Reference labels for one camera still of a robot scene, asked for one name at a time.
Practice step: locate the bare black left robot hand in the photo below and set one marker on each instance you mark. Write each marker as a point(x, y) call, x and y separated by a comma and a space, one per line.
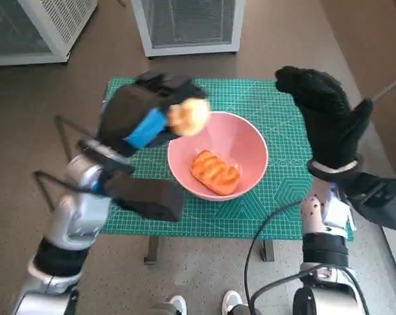
point(128, 111)

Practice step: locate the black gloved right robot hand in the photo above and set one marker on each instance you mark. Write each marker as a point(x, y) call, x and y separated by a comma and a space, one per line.
point(329, 121)

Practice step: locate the round toy bread bun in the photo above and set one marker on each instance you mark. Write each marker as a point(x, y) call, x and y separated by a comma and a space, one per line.
point(191, 116)

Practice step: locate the pink bowl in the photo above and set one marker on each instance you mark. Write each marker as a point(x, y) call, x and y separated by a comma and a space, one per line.
point(243, 138)

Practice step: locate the long orange toy bread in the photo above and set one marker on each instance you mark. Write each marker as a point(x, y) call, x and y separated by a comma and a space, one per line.
point(215, 172)

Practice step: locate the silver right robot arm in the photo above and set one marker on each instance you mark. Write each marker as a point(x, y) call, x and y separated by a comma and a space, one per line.
point(322, 249)

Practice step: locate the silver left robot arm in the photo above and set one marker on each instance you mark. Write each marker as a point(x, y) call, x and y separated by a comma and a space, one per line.
point(76, 216)

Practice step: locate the green cutting mat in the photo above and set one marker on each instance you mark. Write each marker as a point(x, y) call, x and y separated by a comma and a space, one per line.
point(250, 95)

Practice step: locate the white mesh cabinet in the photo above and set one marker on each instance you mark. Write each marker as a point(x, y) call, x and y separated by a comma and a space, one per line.
point(36, 29)
point(188, 26)

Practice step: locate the dark table leg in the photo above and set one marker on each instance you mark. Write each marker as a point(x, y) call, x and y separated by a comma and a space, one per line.
point(151, 251)
point(268, 251)

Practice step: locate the white and black shoe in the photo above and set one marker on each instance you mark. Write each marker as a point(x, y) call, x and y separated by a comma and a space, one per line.
point(178, 304)
point(231, 302)

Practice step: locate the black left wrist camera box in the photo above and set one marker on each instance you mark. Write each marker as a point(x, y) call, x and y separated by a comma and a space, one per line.
point(151, 200)

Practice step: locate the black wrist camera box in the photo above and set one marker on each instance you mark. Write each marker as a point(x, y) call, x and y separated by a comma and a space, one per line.
point(378, 200)
point(151, 200)

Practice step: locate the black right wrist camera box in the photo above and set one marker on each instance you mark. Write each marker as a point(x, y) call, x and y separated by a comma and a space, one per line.
point(378, 200)

